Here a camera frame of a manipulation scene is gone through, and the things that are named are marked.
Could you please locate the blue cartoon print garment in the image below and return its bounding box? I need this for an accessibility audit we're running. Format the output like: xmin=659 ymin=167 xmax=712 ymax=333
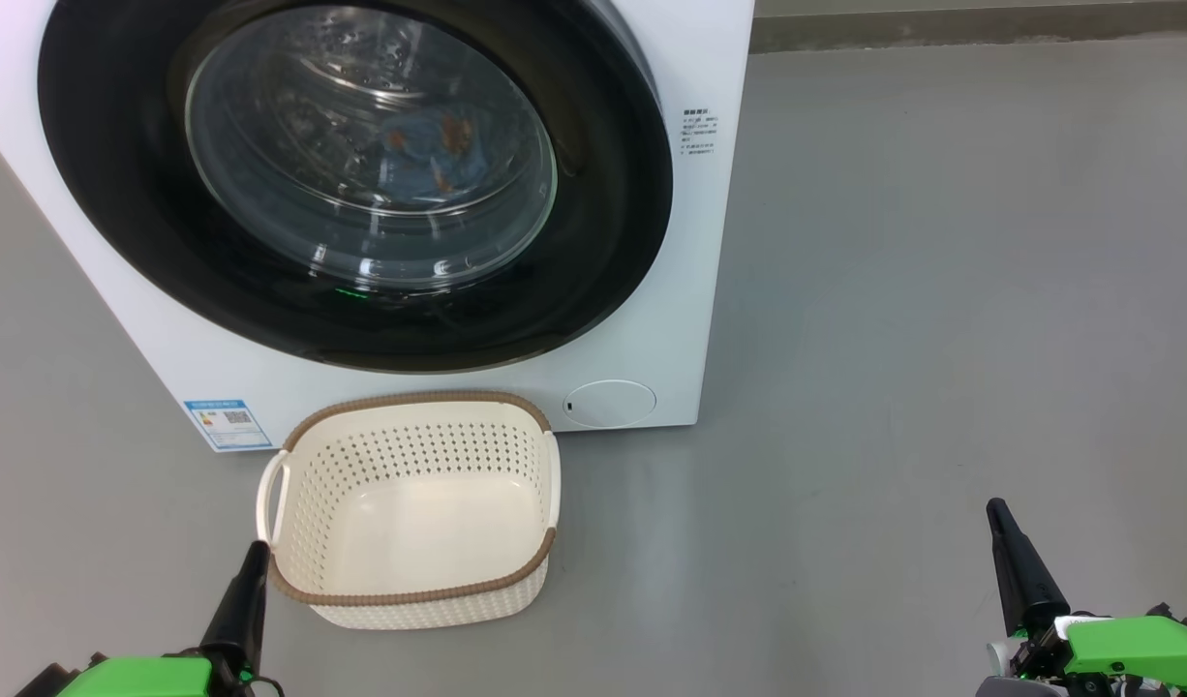
xmin=376 ymin=108 xmax=493 ymax=195

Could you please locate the white front-load washing machine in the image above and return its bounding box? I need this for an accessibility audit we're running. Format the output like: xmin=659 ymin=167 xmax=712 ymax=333
xmin=0 ymin=0 xmax=755 ymax=453

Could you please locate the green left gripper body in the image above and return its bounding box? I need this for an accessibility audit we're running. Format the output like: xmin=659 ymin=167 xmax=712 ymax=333
xmin=56 ymin=653 xmax=217 ymax=697

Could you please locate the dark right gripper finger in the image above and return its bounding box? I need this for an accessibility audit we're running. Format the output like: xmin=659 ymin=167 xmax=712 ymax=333
xmin=986 ymin=499 xmax=1072 ymax=638

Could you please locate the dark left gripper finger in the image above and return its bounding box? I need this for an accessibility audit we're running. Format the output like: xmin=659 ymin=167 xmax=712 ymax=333
xmin=199 ymin=540 xmax=270 ymax=669

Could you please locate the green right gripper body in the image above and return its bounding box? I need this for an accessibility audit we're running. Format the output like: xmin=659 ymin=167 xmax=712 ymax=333
xmin=990 ymin=615 xmax=1187 ymax=697

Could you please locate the blue energy label sticker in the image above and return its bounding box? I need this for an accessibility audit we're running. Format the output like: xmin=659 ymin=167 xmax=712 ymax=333
xmin=183 ymin=398 xmax=273 ymax=452

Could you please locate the black round glass washer door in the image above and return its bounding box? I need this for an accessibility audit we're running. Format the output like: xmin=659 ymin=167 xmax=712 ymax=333
xmin=38 ymin=0 xmax=674 ymax=374

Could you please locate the cream perforated laundry basket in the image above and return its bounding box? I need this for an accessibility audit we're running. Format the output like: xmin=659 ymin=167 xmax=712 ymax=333
xmin=255 ymin=390 xmax=562 ymax=631

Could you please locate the steel perforated washer drum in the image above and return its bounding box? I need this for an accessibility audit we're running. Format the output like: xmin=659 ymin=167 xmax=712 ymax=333
xmin=189 ymin=8 xmax=556 ymax=288

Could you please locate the round white filter cover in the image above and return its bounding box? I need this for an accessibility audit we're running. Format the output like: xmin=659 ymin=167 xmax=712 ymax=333
xmin=563 ymin=379 xmax=657 ymax=429

